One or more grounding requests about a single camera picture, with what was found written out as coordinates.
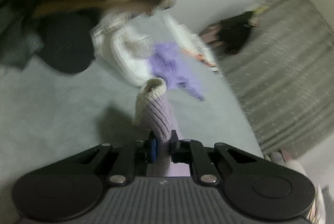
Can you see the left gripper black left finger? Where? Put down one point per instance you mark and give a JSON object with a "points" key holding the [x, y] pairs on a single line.
{"points": [[73, 186]]}

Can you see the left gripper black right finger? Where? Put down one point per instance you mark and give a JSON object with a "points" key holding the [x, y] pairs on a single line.
{"points": [[251, 185]]}

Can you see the lilac knit sweater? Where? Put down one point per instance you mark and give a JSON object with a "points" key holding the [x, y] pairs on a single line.
{"points": [[153, 112]]}

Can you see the grey duvet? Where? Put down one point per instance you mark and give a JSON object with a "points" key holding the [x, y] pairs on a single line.
{"points": [[317, 213]]}

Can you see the grey bed sheet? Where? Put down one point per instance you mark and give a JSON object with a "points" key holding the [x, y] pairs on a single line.
{"points": [[47, 116]]}

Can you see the grey star-patterned curtain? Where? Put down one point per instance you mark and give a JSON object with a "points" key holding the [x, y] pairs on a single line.
{"points": [[283, 78]]}

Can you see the white crumpled garment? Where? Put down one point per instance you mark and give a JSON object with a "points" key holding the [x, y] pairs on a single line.
{"points": [[122, 47]]}

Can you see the black hanging garment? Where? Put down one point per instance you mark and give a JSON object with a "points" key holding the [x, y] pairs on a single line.
{"points": [[232, 34]]}

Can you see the white papers and booklets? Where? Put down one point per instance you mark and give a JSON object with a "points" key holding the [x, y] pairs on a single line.
{"points": [[190, 43]]}

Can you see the purple crumpled garment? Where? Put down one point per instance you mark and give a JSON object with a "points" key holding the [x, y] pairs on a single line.
{"points": [[167, 63]]}

